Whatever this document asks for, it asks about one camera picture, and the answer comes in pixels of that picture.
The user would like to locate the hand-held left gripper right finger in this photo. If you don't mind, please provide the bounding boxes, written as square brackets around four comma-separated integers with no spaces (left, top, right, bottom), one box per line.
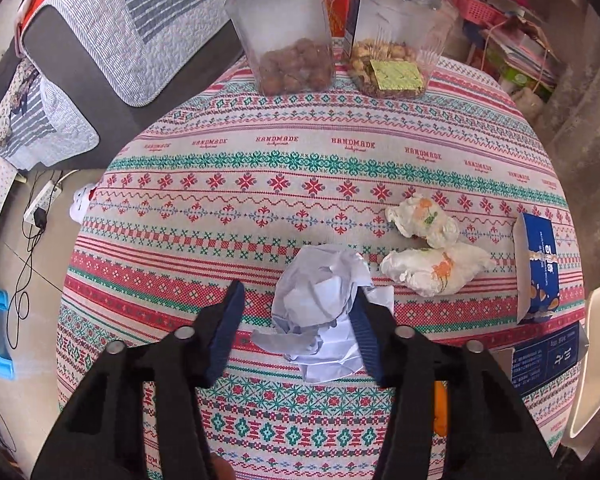
[350,287,564,480]

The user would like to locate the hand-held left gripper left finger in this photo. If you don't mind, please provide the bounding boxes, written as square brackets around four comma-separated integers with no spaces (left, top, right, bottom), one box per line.
[30,280,246,480]

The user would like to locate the white paper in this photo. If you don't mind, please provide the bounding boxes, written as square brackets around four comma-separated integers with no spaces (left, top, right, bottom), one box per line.
[251,244,397,384]

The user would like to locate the small blue cardboard box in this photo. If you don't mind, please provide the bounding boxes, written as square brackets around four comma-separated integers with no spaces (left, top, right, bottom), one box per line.
[511,212,564,325]

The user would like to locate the crumpled printed tissue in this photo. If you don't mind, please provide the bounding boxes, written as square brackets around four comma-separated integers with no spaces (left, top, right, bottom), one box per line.
[384,192,461,249]
[379,242,497,297]

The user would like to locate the large blue cardboard box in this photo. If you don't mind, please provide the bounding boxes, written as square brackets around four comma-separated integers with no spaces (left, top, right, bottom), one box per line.
[499,322,590,407]

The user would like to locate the patterned tablecloth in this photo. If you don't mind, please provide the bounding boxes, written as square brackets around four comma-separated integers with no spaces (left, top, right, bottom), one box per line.
[55,35,590,480]

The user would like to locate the floral lace curtain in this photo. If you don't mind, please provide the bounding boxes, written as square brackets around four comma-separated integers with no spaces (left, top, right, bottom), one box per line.
[540,0,600,171]

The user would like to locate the green and white box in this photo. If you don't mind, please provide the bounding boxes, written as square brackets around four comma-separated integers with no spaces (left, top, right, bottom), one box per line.
[497,67,553,103]

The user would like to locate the white power strip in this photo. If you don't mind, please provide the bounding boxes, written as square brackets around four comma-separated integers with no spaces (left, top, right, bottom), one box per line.
[23,179,64,227]

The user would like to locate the stack of papers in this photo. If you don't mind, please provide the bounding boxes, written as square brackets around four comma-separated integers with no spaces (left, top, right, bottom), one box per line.
[480,15,563,91]

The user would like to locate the grey sofa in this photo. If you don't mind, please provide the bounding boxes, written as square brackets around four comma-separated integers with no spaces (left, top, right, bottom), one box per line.
[0,0,242,172]

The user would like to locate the hanging pink basket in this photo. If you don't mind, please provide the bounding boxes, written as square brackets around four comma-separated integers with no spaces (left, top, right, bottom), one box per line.
[452,0,506,26]

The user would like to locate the clear jar with peanuts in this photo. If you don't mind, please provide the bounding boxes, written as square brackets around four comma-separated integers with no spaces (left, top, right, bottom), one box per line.
[347,0,459,99]

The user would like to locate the clear jar with brown nuts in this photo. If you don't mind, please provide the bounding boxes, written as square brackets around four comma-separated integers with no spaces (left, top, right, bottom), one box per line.
[223,0,338,97]

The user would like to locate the floral cloth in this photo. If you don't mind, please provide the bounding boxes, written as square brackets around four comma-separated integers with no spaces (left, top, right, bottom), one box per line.
[0,57,43,147]

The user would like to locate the striped quilted sofa cover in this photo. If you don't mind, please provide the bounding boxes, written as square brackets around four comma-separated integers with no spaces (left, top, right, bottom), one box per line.
[22,0,237,109]

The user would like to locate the red cardboard box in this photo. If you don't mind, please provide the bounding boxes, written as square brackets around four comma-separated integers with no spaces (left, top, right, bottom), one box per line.
[325,0,354,42]

